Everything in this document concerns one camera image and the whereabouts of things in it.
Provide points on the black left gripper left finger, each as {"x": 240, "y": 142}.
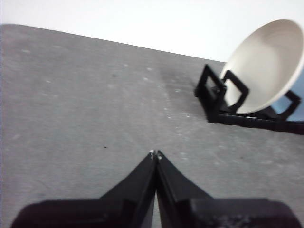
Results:
{"x": 118, "y": 206}

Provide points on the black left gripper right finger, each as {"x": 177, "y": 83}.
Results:
{"x": 194, "y": 211}

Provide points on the pale yellow plate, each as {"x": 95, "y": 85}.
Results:
{"x": 261, "y": 66}

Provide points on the black plate rack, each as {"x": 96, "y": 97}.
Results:
{"x": 213, "y": 102}

